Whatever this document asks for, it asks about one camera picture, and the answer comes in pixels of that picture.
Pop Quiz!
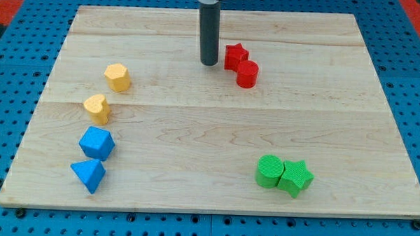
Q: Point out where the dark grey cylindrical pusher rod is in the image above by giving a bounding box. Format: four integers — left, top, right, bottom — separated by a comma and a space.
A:
199, 0, 221, 66

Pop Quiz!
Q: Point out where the red star block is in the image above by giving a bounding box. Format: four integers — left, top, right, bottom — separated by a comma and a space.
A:
224, 43, 249, 72

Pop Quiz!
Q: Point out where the green star block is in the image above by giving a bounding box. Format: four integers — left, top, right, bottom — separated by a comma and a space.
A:
276, 160, 314, 199

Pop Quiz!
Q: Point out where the red cylinder block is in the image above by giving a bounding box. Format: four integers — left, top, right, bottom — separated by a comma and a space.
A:
237, 60, 259, 88

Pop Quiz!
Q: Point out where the yellow hexagon block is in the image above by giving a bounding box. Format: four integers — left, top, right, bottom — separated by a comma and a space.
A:
104, 63, 132, 92

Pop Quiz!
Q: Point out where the light wooden board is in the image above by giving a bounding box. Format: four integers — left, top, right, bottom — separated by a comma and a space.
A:
0, 6, 420, 219

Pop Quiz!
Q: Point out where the yellow heart block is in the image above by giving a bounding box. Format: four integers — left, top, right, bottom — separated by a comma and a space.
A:
83, 94, 110, 125

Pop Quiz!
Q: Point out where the green cylinder block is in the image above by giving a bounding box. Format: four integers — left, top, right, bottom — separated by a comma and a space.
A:
255, 154, 285, 188

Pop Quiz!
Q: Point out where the blue cube block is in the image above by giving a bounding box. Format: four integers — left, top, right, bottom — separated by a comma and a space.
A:
79, 127, 116, 161

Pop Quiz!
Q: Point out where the blue triangle block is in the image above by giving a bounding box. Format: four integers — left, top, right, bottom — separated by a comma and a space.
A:
70, 159, 106, 195

